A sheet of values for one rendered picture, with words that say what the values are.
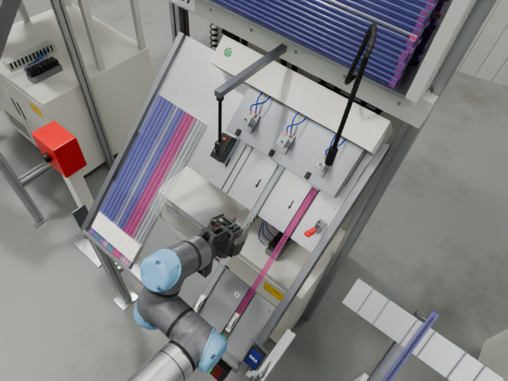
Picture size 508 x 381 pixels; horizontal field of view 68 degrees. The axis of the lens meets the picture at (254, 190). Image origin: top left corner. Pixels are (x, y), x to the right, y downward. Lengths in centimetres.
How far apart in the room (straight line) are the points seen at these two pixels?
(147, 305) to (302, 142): 52
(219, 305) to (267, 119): 54
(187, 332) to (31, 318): 140
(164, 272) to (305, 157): 43
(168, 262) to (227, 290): 38
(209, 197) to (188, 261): 74
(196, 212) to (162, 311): 70
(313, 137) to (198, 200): 69
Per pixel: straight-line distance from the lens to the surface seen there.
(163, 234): 119
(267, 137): 98
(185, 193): 153
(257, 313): 108
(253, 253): 138
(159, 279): 76
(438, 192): 270
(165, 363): 78
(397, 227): 240
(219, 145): 89
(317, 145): 94
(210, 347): 80
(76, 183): 178
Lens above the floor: 184
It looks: 52 degrees down
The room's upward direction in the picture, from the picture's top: 7 degrees clockwise
